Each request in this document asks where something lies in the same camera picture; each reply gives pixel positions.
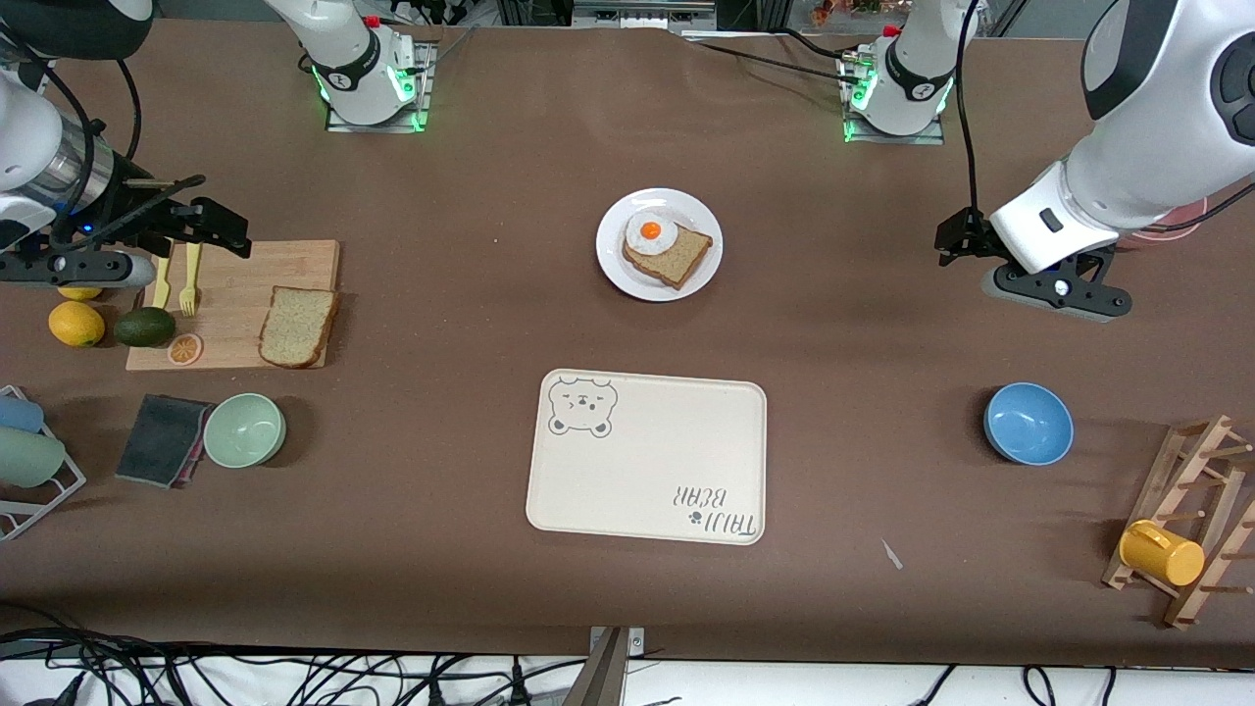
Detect brown bread slice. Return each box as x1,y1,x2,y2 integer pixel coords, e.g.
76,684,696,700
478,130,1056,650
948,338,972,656
258,285,340,370

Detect fried egg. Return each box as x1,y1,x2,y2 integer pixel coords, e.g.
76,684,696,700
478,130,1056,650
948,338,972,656
626,208,679,258

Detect white round plate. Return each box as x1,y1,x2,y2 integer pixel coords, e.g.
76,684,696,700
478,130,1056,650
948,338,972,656
595,187,725,303

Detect yellow plastic fork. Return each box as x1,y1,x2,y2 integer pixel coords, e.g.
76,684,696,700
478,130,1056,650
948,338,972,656
179,242,203,317

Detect pink round coaster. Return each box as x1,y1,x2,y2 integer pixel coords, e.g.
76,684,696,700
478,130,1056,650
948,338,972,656
1118,196,1209,248

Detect wooden cutting board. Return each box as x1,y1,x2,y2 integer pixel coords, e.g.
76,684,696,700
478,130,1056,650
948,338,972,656
125,239,341,372

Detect dark green avocado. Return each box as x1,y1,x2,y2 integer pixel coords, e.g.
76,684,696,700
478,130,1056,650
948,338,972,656
113,307,178,348

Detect blue bowl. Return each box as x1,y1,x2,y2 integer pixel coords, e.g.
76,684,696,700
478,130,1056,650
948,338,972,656
983,381,1075,467

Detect pale green bowl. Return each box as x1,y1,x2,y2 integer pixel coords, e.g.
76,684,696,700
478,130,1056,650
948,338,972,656
203,392,287,469

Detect dark grey cloth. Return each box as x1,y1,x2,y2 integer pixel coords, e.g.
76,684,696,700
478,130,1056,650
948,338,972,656
115,394,215,489

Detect blue cup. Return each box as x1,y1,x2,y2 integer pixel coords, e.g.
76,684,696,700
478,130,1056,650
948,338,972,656
0,394,46,434

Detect pale green cup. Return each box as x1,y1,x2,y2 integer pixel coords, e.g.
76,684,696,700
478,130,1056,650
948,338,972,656
0,428,67,489

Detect wooden peg drying rack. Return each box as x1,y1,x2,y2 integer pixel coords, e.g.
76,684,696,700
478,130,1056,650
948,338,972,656
1101,415,1255,630

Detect yellow mug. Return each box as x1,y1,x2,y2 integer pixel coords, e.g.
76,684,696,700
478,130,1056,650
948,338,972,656
1119,520,1206,588

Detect cream bear print tray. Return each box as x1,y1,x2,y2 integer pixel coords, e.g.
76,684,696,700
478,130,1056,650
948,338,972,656
526,369,768,546

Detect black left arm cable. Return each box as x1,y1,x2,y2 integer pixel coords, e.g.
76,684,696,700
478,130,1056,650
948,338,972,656
955,0,985,217

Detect black table power cable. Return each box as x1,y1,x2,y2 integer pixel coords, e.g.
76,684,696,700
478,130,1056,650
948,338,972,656
686,34,866,87

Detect white wire rack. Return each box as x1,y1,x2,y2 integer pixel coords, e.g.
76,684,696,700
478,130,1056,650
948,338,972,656
0,384,87,542

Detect aluminium frame profile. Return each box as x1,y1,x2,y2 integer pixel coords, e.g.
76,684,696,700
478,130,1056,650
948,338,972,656
574,0,717,30

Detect tangled black floor cables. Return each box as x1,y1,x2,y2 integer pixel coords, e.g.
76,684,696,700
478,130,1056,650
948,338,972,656
0,603,589,706

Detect metal mount bracket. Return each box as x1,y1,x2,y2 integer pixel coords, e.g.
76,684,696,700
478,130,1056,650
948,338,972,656
559,626,646,706

